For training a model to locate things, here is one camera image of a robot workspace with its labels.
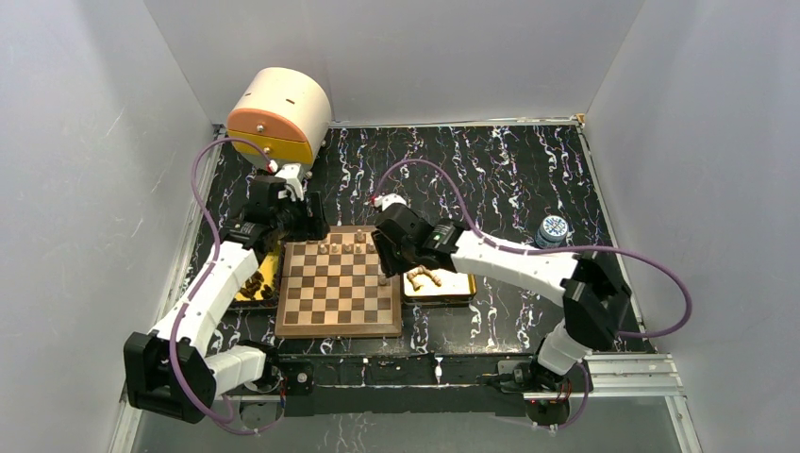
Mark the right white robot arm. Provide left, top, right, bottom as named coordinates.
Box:
left=372, top=195, right=632, bottom=392

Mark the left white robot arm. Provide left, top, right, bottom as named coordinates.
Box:
left=123, top=176, right=330, bottom=424

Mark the gold tin with light pieces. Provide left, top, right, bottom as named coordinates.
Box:
left=402, top=269, right=477, bottom=305

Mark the gold tin with dark pieces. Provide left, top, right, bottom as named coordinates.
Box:
left=231, top=244, right=284, bottom=310

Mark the wooden chessboard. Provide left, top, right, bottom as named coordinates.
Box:
left=275, top=226, right=402, bottom=339

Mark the round cream drawer box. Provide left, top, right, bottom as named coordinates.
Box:
left=225, top=67, right=332, bottom=172

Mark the small blue white jar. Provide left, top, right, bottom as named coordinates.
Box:
left=534, top=215, right=569, bottom=249

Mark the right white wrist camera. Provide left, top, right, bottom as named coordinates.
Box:
left=368, top=193, right=408, bottom=212

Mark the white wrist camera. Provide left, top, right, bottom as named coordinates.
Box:
left=368, top=193, right=408, bottom=212
left=266, top=159, right=306, bottom=202

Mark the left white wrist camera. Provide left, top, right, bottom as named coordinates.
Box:
left=266, top=159, right=306, bottom=202

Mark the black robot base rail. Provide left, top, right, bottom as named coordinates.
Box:
left=237, top=353, right=595, bottom=432

